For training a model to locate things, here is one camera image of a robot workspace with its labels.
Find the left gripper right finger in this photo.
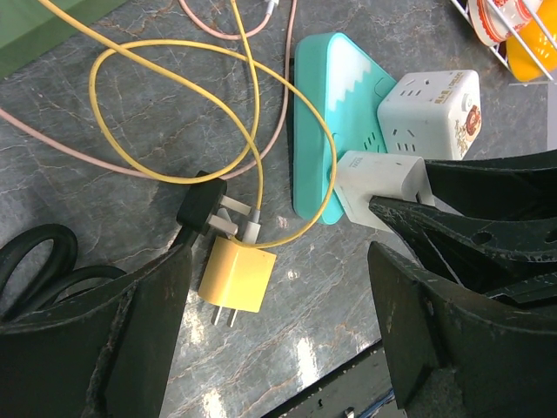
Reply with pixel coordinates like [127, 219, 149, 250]
[367, 242, 556, 417]

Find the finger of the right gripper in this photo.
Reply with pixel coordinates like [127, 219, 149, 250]
[426, 151, 556, 218]
[369, 197, 556, 294]

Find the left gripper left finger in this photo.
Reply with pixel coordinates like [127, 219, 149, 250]
[1, 246, 191, 417]

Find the white cube socket adapter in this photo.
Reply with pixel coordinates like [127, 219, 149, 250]
[377, 70, 482, 160]

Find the white square plug adapter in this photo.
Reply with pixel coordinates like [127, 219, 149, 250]
[334, 151, 435, 232]

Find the teal triangular power strip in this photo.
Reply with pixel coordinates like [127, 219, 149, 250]
[293, 32, 396, 220]

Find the orange bowl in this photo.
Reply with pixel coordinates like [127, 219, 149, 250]
[507, 0, 556, 82]

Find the yellow usb charger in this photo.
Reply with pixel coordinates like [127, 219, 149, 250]
[198, 237, 276, 327]

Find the green power strip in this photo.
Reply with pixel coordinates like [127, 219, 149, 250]
[1, 0, 125, 78]

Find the black power cord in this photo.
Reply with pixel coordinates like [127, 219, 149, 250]
[0, 170, 253, 323]

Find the white wire dish rack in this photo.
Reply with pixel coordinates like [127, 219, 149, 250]
[452, 1, 556, 84]

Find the pink usb cable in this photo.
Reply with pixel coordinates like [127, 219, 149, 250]
[0, 0, 299, 180]

